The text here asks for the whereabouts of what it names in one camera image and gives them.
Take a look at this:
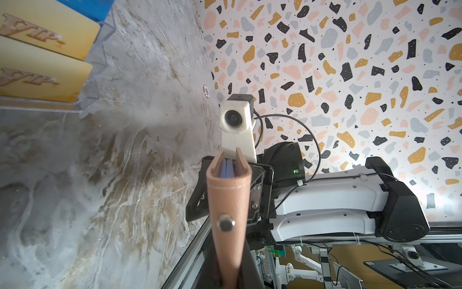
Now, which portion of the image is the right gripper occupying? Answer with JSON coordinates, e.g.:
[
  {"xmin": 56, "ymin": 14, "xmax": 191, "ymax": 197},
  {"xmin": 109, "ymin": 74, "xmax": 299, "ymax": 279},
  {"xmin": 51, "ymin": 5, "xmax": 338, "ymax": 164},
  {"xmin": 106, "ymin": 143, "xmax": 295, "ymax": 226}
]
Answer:
[{"xmin": 185, "ymin": 156, "xmax": 274, "ymax": 249}]

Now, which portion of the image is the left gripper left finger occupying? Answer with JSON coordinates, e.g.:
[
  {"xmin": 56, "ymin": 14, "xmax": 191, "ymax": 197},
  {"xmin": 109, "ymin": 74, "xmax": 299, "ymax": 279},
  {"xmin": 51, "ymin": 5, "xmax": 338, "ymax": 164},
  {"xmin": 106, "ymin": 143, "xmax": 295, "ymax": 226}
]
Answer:
[{"xmin": 203, "ymin": 240, "xmax": 221, "ymax": 289}]

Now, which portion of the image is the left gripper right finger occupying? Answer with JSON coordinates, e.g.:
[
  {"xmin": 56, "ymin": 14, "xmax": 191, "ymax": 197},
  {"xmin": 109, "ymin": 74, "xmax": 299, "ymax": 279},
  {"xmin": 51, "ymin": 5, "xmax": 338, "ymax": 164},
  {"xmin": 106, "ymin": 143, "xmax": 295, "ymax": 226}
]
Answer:
[{"xmin": 239, "ymin": 240, "xmax": 265, "ymax": 289}]

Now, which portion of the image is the pink leather card holder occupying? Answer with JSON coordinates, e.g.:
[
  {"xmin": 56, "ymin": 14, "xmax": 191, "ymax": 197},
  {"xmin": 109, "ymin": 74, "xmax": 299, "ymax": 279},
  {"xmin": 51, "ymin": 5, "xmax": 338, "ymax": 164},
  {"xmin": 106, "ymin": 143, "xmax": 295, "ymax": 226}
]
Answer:
[{"xmin": 206, "ymin": 148, "xmax": 252, "ymax": 289}]

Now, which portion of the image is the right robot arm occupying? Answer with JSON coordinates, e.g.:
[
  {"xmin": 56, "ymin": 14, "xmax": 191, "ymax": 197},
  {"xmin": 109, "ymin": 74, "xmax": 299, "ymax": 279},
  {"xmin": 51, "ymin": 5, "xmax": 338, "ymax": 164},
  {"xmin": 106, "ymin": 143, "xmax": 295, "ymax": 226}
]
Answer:
[{"xmin": 246, "ymin": 142, "xmax": 430, "ymax": 250}]

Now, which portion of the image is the clear acrylic card stand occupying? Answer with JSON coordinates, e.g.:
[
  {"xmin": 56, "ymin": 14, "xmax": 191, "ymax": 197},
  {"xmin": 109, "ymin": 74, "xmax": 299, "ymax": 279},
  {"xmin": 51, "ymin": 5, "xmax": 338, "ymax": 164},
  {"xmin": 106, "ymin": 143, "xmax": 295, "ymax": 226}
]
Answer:
[{"xmin": 1, "ymin": 1, "xmax": 115, "ymax": 112}]

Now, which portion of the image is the gold VIP card left front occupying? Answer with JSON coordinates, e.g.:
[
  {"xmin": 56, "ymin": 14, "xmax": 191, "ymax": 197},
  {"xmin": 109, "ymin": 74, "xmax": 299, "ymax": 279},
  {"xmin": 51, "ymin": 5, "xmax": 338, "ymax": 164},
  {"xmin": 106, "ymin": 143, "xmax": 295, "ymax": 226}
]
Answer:
[{"xmin": 1, "ymin": 37, "xmax": 93, "ymax": 103}]

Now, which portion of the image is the gold vip card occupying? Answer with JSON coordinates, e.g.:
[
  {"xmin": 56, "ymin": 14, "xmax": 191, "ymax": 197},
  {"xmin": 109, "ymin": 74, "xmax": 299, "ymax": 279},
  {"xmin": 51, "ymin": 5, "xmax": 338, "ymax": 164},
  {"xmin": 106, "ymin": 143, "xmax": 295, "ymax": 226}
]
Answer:
[
  {"xmin": 1, "ymin": 37, "xmax": 93, "ymax": 103},
  {"xmin": 1, "ymin": 0, "xmax": 101, "ymax": 61}
]

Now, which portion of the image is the gold VIP card left upper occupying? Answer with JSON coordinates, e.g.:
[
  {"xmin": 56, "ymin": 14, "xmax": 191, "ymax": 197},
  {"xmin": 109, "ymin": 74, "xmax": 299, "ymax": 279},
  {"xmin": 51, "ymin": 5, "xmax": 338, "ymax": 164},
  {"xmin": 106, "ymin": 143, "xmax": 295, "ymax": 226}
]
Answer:
[{"xmin": 1, "ymin": 0, "xmax": 101, "ymax": 61}]

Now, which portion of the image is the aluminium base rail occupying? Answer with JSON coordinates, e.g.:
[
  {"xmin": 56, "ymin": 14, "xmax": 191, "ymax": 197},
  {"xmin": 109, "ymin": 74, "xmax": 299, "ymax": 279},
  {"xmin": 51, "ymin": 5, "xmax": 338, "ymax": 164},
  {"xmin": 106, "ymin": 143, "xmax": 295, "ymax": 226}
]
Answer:
[{"xmin": 162, "ymin": 217, "xmax": 462, "ymax": 289}]

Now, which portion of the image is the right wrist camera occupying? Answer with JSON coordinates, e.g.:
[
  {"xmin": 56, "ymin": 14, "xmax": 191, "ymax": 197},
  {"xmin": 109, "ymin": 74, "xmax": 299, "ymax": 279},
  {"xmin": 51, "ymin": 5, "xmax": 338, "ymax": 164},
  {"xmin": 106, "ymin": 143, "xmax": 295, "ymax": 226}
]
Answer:
[{"xmin": 219, "ymin": 94, "xmax": 257, "ymax": 163}]

